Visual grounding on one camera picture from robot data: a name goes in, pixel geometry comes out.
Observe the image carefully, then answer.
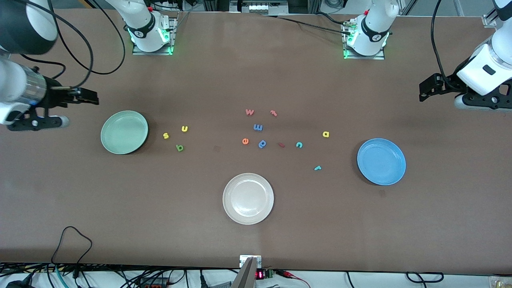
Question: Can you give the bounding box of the green plate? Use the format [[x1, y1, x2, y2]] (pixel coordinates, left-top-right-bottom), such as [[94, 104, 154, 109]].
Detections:
[[101, 110, 149, 155]]

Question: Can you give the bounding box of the blue plate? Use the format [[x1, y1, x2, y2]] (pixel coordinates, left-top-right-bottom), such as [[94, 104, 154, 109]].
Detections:
[[357, 138, 406, 186]]

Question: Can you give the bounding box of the white plate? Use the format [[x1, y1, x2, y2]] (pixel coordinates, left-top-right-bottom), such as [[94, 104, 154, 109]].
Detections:
[[222, 173, 275, 225]]

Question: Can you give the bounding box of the grey power strip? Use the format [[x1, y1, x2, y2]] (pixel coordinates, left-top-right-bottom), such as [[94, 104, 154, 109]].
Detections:
[[230, 0, 289, 14]]

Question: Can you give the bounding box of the red clip lead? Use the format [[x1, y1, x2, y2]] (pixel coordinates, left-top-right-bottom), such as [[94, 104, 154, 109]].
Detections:
[[278, 270, 310, 288]]

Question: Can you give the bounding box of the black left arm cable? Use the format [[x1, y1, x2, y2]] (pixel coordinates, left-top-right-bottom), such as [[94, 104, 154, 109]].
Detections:
[[430, 0, 456, 90]]

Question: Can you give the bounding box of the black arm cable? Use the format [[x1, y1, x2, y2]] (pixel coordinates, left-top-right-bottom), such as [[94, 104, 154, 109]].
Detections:
[[430, 0, 456, 90], [12, 0, 126, 90]]

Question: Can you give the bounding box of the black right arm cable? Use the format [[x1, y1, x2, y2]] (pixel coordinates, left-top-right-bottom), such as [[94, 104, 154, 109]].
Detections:
[[12, 0, 126, 90]]

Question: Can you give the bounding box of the aluminium corner bracket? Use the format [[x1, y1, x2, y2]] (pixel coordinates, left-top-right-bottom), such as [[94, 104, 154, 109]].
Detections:
[[483, 8, 500, 28]]

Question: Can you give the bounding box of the black looped cable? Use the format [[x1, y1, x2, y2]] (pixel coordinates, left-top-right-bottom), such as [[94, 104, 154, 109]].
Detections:
[[51, 226, 93, 268]]

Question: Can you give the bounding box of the black cable across table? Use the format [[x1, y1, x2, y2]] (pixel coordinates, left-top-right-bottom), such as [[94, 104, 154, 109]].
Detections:
[[256, 11, 352, 37]]

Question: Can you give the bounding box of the white stand bracket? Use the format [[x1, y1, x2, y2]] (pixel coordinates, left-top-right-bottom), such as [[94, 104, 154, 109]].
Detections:
[[239, 255, 262, 268]]

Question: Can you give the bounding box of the grey camera stand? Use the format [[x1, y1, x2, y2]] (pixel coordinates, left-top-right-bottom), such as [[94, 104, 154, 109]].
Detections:
[[231, 257, 258, 288]]

